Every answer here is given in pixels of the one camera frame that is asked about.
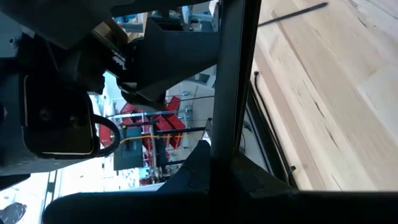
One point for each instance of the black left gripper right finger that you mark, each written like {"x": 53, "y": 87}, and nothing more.
{"x": 311, "y": 208}

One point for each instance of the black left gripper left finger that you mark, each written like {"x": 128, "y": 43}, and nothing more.
{"x": 124, "y": 208}

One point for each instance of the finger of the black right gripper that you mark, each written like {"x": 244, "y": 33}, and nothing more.
{"x": 177, "y": 56}
{"x": 140, "y": 101}

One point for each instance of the red bin shelf rack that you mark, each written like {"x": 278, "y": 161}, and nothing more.
{"x": 169, "y": 123}

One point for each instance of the computer monitor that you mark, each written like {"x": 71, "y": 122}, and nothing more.
{"x": 129, "y": 154}

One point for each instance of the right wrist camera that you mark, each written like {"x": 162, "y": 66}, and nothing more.
{"x": 56, "y": 118}

